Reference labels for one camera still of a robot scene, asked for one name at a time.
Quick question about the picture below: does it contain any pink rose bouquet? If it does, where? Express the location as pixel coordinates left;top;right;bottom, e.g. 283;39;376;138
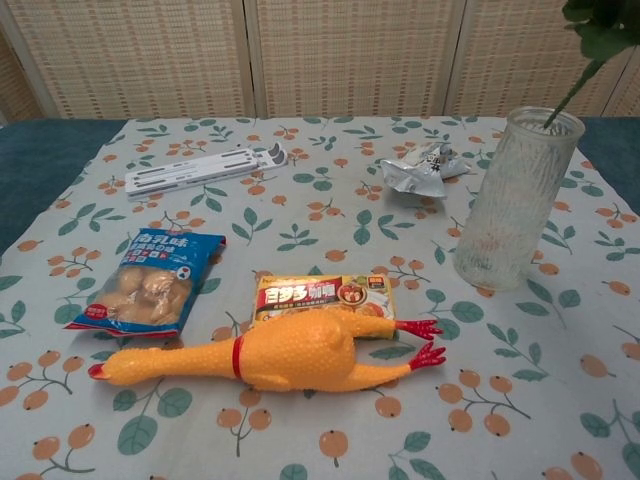
542;0;640;129

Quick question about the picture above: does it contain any frosted glass vase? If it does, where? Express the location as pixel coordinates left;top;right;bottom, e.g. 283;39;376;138
452;106;586;293

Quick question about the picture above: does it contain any orange curry box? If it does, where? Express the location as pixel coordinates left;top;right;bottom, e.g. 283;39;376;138
248;272;397;331

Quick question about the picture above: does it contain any floral patterned tablecloth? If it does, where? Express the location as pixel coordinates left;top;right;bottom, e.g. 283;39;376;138
0;115;640;480

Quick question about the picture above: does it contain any yellow rubber chicken toy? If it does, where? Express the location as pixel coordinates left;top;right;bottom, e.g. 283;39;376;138
88;310;447;399

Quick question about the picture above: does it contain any silver crumpled snack bag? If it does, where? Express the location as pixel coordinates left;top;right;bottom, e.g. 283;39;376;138
380;141;470;201

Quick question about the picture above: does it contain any blue snack bag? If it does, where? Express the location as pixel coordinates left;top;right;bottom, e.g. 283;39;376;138
63;228;227;337

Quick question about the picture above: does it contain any woven bamboo folding screen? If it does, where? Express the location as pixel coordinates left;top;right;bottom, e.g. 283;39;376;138
0;0;640;126

